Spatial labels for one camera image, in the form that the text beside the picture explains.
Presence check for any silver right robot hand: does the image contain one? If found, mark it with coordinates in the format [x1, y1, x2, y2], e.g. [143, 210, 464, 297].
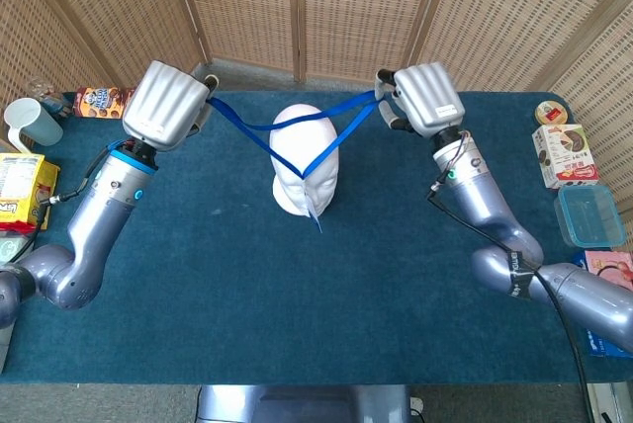
[374, 61, 466, 138]

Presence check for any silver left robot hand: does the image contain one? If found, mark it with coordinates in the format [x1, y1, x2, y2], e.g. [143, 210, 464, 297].
[122, 59, 221, 153]

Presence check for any blue lanyard with badge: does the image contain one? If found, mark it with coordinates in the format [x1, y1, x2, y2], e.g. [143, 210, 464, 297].
[207, 89, 392, 234]

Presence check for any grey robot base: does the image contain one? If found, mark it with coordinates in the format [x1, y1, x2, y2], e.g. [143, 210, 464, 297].
[197, 383, 411, 423]

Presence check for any white foam mannequin head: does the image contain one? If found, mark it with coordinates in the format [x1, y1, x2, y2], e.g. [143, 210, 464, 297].
[269, 104, 341, 219]

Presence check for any brown cookie box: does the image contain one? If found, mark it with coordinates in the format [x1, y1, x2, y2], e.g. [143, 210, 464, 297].
[72, 86, 137, 122]

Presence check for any clear glass cup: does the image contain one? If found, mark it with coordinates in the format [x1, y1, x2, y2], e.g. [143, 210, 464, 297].
[27, 76, 73, 118]

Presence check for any small round orange tin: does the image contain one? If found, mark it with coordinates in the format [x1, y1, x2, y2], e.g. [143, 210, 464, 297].
[534, 100, 569, 126]

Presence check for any white and blue pitcher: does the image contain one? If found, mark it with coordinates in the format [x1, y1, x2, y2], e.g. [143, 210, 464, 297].
[3, 97, 64, 155]

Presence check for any rattan folding screen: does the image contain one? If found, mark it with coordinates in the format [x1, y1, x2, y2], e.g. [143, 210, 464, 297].
[0, 0, 633, 246]

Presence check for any white chocolate snack box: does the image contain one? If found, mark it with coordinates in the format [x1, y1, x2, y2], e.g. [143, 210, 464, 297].
[531, 124, 601, 190]

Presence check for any yellow food box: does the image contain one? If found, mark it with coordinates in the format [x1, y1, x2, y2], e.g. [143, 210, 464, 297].
[0, 152, 61, 234]

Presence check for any clear blue-rimmed plastic container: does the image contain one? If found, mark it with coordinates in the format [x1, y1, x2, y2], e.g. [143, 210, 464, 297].
[553, 184, 628, 249]

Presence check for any teal table cloth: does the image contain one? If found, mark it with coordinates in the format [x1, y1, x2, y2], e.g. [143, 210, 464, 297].
[0, 90, 633, 385]

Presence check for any pale green tissue pack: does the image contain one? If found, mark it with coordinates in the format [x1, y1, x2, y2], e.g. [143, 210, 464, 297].
[0, 234, 31, 267]

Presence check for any blue and pink cookie box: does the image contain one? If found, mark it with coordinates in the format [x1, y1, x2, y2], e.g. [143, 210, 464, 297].
[573, 249, 633, 358]

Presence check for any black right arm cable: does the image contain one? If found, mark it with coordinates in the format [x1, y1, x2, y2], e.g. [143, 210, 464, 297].
[427, 180, 610, 423]

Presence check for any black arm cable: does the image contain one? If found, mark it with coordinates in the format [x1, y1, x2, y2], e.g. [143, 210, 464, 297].
[427, 180, 610, 423]
[9, 143, 125, 266]

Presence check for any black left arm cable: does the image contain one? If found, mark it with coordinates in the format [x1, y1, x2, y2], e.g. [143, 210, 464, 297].
[9, 143, 125, 266]

